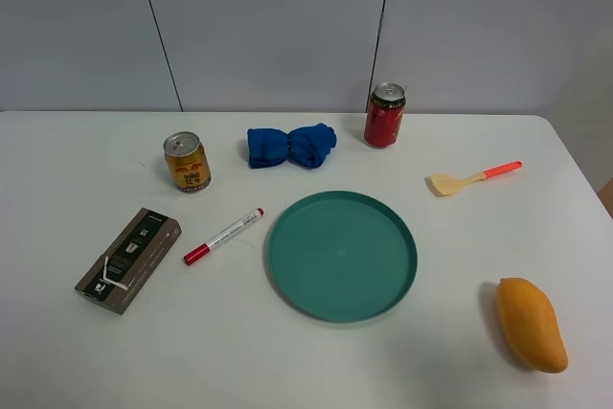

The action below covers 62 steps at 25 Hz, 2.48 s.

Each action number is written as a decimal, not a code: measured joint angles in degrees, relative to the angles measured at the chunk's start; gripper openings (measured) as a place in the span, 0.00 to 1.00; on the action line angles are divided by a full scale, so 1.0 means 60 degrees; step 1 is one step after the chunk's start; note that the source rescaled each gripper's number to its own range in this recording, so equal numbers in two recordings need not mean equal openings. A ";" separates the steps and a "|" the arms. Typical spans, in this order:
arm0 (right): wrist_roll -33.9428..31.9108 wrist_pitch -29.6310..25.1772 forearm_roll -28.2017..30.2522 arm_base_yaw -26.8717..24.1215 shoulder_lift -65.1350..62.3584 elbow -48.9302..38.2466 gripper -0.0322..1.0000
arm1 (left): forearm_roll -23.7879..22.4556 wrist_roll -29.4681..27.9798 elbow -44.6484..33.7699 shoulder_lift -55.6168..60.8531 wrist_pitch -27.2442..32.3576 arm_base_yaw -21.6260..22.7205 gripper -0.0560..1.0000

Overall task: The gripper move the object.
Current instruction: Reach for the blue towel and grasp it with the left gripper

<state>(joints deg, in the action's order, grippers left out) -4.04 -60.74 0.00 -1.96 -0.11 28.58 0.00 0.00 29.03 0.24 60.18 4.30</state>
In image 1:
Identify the blue towel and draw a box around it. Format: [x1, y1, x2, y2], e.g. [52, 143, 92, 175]
[247, 124, 337, 170]

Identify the wooden spatula orange handle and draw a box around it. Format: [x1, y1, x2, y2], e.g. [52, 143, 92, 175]
[428, 161, 523, 196]

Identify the green round plate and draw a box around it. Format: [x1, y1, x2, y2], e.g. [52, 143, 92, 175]
[265, 191, 418, 324]

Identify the red soda can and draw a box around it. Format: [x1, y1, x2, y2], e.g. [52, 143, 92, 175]
[364, 82, 406, 148]

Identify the gold energy drink can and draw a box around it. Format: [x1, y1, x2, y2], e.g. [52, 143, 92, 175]
[163, 131, 212, 193]

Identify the red white marker pen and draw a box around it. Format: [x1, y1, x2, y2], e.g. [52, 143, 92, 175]
[183, 208, 264, 266]

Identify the dark brown cardboard box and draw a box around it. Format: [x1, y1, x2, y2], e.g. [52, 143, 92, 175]
[75, 208, 182, 315]

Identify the yellow mango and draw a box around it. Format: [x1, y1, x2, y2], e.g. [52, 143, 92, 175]
[496, 278, 569, 374]

